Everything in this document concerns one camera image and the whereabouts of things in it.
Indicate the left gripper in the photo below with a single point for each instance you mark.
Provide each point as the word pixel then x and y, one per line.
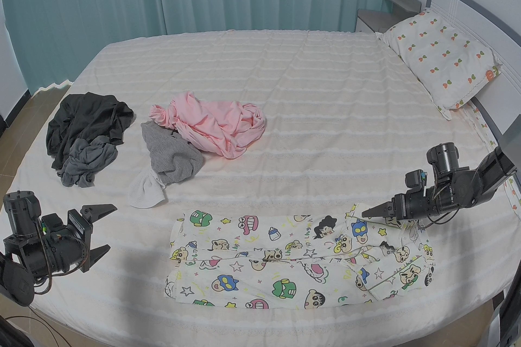
pixel 69 252

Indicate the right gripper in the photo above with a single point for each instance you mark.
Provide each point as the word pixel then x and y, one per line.
pixel 415 206

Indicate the white printed pyjama top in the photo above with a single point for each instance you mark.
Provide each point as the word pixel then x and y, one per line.
pixel 285 268

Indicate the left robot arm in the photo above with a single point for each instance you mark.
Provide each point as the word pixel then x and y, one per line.
pixel 22 211

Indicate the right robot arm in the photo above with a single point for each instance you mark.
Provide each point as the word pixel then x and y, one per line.
pixel 480 178

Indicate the small white garment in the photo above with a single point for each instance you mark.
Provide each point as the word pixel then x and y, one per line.
pixel 146 191

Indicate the dark grey garment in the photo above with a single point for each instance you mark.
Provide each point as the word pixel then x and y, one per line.
pixel 85 162

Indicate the grey knit garment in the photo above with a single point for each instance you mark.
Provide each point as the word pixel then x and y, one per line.
pixel 171 154

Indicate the black garment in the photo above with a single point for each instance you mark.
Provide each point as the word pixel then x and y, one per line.
pixel 85 117

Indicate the white printed pillow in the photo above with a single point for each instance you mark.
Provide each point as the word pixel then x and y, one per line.
pixel 443 56

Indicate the pink garment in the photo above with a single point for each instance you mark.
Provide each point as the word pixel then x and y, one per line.
pixel 215 125

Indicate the bed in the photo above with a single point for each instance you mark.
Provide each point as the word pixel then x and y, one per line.
pixel 305 85

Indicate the grey bedside table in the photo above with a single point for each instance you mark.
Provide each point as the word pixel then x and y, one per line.
pixel 378 20

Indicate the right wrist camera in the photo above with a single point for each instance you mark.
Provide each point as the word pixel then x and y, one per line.
pixel 416 179

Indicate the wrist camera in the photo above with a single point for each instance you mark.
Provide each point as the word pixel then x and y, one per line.
pixel 53 224
pixel 416 179

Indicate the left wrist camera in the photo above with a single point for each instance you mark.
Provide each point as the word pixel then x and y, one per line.
pixel 53 224

